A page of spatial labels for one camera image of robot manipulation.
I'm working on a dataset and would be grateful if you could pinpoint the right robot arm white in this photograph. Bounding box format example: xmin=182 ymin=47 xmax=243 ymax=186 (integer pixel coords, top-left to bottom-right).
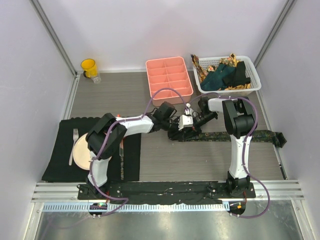
xmin=198 ymin=97 xmax=258 ymax=198

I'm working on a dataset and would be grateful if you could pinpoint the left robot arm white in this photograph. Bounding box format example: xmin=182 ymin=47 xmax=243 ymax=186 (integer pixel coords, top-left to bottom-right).
xmin=86 ymin=101 xmax=176 ymax=200

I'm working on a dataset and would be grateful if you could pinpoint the yellow floral tie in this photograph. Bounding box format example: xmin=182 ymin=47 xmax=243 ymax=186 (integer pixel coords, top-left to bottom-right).
xmin=191 ymin=53 xmax=251 ymax=91

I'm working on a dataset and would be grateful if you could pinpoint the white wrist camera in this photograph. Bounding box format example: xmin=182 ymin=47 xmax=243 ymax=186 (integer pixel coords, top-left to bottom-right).
xmin=184 ymin=103 xmax=194 ymax=116
xmin=178 ymin=114 xmax=194 ymax=131

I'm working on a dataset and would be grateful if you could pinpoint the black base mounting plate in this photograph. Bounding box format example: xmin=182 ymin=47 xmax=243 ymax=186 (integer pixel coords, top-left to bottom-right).
xmin=77 ymin=180 xmax=256 ymax=206

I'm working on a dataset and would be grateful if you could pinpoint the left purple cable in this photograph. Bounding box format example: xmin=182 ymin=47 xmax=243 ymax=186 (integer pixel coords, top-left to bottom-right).
xmin=88 ymin=87 xmax=191 ymax=230

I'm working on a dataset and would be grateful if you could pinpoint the knife with patterned handle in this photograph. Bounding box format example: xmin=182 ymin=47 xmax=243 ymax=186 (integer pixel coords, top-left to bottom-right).
xmin=119 ymin=139 xmax=124 ymax=181

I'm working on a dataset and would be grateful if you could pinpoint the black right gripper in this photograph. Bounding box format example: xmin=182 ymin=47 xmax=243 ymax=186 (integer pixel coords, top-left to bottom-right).
xmin=183 ymin=112 xmax=217 ymax=141

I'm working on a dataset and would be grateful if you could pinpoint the black tie in basket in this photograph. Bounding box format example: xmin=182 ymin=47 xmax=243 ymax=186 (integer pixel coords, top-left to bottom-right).
xmin=222 ymin=61 xmax=251 ymax=88

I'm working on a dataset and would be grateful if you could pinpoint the silver fork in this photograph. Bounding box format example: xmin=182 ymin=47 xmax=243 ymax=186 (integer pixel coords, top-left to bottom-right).
xmin=68 ymin=128 xmax=79 ymax=166

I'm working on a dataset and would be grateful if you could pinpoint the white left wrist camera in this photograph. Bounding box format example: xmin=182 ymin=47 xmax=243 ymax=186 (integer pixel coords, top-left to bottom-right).
xmin=178 ymin=114 xmax=194 ymax=131

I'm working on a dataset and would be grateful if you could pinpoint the pink divided organizer tray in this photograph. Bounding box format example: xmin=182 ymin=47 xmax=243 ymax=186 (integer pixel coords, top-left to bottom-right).
xmin=145 ymin=56 xmax=194 ymax=107

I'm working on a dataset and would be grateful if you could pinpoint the yellow plastic cup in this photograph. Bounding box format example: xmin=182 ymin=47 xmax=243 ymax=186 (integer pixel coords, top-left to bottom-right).
xmin=80 ymin=58 xmax=98 ymax=78

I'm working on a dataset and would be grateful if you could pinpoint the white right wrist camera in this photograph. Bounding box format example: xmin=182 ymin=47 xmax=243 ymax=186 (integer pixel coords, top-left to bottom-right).
xmin=184 ymin=103 xmax=194 ymax=116

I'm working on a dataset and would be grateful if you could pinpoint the clear small glass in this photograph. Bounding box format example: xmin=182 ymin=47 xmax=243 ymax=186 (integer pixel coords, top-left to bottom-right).
xmin=91 ymin=75 xmax=101 ymax=84

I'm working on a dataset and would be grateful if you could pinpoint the teal green tie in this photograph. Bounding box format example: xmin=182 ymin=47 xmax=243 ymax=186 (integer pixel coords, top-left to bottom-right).
xmin=200 ymin=63 xmax=234 ymax=91

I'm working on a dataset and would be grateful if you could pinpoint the dark patterned necktie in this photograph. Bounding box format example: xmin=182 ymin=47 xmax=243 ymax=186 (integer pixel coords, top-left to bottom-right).
xmin=167 ymin=130 xmax=287 ymax=148

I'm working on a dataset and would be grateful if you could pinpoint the pink and cream plate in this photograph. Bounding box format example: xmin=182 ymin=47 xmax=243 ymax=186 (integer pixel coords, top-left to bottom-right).
xmin=72 ymin=133 xmax=91 ymax=171

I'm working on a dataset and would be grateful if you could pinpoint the black scalloped placemat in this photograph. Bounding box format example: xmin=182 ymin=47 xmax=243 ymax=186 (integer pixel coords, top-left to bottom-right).
xmin=41 ymin=117 xmax=142 ymax=183

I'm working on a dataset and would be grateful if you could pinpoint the aluminium frame rail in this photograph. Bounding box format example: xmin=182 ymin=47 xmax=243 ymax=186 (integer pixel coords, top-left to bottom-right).
xmin=31 ymin=180 xmax=304 ymax=215

